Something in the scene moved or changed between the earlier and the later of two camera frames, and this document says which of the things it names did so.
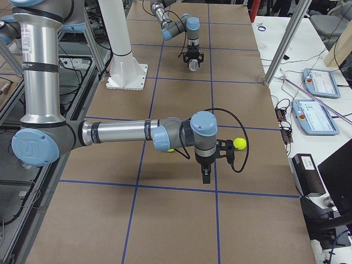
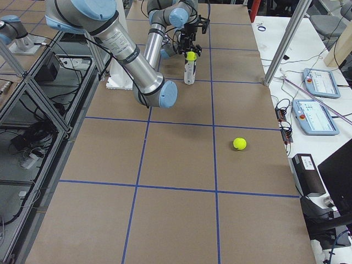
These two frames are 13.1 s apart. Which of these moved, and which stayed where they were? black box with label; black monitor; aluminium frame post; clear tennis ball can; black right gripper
Moved: black right gripper; clear tennis ball can
Stayed: black monitor; black box with label; aluminium frame post
